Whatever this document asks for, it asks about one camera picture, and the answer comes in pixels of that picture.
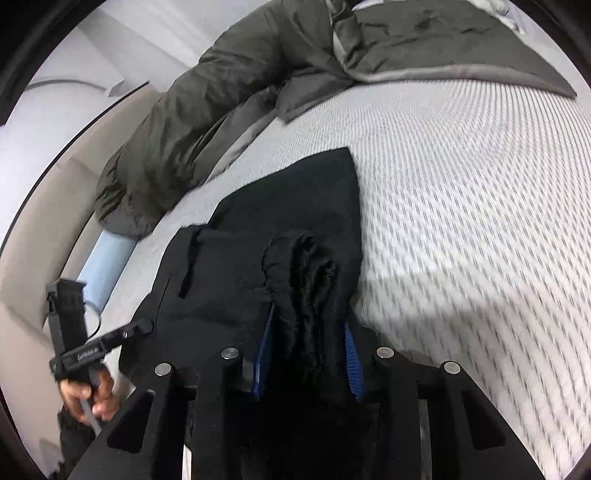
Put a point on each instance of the black pants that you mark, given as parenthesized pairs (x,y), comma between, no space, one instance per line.
(291,240)

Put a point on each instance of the person's left hand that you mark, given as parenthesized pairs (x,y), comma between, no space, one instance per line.
(105,403)

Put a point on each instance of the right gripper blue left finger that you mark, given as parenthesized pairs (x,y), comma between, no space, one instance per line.
(227,438)

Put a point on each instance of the light blue pillow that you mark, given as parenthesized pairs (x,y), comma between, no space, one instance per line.
(103,267)

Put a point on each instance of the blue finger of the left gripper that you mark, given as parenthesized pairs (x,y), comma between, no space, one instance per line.
(124,334)

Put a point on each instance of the dark grey duvet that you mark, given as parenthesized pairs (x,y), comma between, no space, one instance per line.
(280,61)

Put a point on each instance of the beige padded headboard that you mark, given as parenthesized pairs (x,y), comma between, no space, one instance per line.
(51,236)

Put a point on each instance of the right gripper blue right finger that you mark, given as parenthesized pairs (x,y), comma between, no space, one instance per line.
(384,382)

